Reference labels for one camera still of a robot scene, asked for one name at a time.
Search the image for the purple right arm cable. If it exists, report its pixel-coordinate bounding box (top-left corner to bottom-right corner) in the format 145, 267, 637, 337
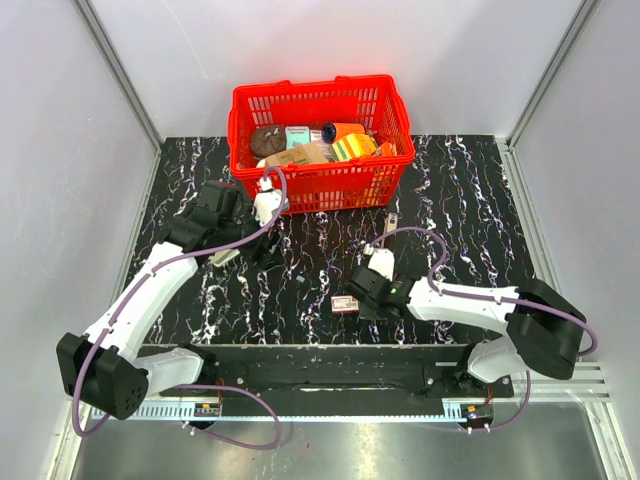
372, 227, 600, 434

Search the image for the orange packet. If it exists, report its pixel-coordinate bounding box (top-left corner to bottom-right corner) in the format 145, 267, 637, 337
371, 142, 397, 157

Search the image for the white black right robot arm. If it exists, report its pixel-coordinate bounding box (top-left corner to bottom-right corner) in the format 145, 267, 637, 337
347, 266, 586, 396

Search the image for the brown round item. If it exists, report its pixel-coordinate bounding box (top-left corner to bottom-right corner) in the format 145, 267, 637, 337
250, 125, 287, 159

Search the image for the yellow green striped box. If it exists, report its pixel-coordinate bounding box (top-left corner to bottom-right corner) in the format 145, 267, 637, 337
331, 133, 378, 162

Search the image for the orange cylinder can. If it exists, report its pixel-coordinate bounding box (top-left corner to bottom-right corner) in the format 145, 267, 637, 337
321, 122, 366, 144

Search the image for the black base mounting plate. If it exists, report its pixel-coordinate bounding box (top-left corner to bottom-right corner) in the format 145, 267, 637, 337
158, 364, 514, 399

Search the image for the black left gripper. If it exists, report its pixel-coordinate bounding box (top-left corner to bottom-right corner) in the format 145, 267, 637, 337
220, 202, 286, 271

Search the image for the cardboard box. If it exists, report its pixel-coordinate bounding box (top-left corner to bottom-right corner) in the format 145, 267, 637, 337
256, 142, 333, 168

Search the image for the staple box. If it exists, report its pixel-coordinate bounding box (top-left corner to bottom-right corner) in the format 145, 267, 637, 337
331, 295, 359, 313

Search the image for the teal small box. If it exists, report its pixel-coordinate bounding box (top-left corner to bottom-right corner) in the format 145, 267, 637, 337
285, 126, 311, 150

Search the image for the red plastic basket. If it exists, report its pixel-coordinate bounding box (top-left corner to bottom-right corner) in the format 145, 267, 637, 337
227, 74, 415, 213

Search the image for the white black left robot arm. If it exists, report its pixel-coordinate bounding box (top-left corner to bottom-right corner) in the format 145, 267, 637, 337
56, 179, 288, 420

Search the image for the beige stapler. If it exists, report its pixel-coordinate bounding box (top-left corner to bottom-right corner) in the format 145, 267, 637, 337
209, 249, 240, 268

